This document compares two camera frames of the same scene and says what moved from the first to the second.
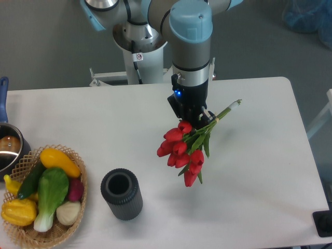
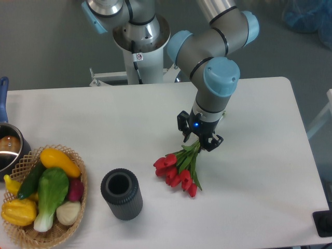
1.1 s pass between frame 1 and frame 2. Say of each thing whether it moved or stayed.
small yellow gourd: stayed
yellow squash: stayed
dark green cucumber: stayed
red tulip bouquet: moved
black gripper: moved
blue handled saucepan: stayed
